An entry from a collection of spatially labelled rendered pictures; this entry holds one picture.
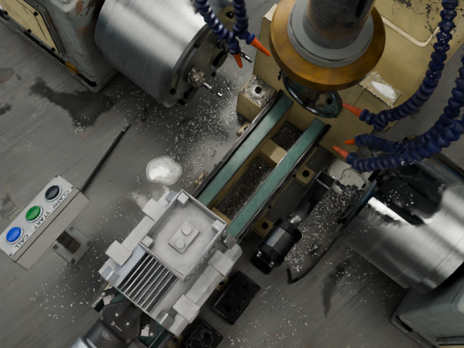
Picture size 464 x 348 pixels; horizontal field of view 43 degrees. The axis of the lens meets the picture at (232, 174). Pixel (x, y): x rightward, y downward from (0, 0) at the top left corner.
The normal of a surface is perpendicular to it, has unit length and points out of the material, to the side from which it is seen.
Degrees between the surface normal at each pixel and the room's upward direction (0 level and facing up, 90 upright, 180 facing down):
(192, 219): 0
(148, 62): 54
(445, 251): 32
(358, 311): 0
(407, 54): 90
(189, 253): 0
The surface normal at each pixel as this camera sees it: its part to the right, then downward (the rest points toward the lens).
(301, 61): 0.05, -0.29
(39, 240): 0.69, 0.36
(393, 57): -0.62, 0.74
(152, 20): -0.17, 0.00
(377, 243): -0.52, 0.52
